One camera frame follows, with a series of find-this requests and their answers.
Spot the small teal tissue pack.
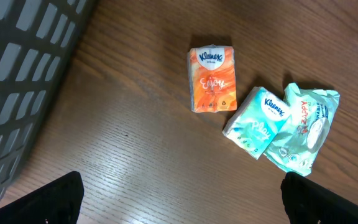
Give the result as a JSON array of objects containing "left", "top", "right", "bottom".
[{"left": 223, "top": 86, "right": 290, "bottom": 159}]

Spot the small orange tissue pack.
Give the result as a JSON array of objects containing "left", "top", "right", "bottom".
[{"left": 188, "top": 45, "right": 237, "bottom": 113}]

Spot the grey plastic mesh basket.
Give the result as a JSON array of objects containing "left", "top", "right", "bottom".
[{"left": 0, "top": 0, "right": 96, "bottom": 201}]

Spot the teal snack packet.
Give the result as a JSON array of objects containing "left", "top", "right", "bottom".
[{"left": 264, "top": 83, "right": 340, "bottom": 177}]

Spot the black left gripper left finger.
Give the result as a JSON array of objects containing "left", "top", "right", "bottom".
[{"left": 0, "top": 171, "right": 85, "bottom": 224}]

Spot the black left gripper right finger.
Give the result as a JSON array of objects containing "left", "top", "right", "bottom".
[{"left": 280, "top": 172, "right": 358, "bottom": 224}]

